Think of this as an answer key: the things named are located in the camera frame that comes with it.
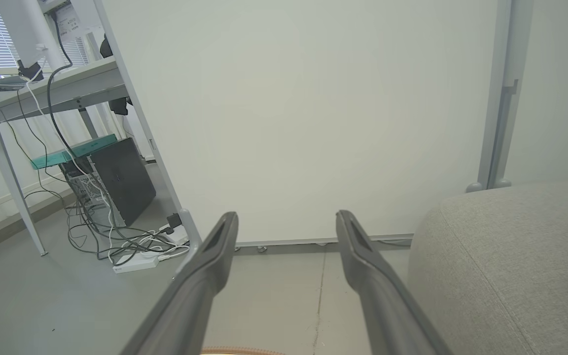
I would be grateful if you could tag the grey fabric ottoman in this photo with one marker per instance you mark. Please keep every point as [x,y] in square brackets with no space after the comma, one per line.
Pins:
[506,276]

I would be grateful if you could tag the black computer tower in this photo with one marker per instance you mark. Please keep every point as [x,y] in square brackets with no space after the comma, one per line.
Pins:
[124,180]

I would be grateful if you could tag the flat white power strip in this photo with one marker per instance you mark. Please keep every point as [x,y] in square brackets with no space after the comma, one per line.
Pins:
[136,264]

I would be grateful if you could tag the beige perforated laundry basket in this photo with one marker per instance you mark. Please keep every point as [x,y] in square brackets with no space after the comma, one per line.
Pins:
[239,352]

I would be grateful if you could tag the white power strip with sockets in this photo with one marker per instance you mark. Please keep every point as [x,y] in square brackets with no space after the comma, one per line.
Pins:
[178,235]

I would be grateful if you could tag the black plug adapter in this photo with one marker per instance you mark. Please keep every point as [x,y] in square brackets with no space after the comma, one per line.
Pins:
[174,220]

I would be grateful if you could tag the narrow white partition panel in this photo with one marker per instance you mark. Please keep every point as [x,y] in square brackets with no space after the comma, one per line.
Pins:
[555,93]

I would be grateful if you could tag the teal flat box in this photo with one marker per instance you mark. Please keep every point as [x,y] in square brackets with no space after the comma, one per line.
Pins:
[69,153]

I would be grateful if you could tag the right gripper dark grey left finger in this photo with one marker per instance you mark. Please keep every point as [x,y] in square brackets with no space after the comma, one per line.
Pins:
[195,296]

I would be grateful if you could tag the large white partition panel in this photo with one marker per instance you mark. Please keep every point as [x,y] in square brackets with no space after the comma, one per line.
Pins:
[303,108]

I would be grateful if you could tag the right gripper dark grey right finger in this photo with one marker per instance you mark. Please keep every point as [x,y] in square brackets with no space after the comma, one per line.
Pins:
[382,305]

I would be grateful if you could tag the grey metal desk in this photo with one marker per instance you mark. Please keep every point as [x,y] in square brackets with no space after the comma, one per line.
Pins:
[67,88]

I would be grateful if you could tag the black desk clamp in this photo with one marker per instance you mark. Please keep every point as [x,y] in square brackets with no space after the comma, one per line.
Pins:
[30,71]

